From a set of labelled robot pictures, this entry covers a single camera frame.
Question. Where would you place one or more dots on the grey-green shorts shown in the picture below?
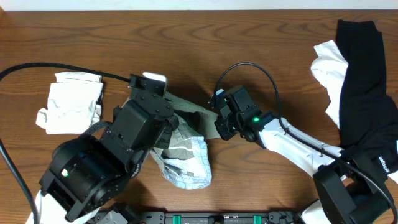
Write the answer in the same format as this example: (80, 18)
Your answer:
(185, 162)

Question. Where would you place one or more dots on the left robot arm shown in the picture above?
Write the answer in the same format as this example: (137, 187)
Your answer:
(93, 168)

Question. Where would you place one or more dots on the white garment on right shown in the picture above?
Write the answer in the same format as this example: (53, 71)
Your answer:
(329, 69)

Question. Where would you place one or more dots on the white folded garment on left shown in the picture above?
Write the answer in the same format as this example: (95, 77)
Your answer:
(73, 103)

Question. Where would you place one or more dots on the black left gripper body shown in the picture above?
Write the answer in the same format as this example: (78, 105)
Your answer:
(169, 132)

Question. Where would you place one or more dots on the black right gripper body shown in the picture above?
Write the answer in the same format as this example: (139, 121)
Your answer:
(224, 127)

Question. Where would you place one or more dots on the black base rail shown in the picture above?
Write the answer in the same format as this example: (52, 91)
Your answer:
(120, 213)

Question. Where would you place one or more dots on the black garment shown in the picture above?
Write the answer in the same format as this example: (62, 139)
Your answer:
(368, 116)

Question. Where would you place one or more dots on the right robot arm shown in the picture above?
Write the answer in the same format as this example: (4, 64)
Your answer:
(349, 189)

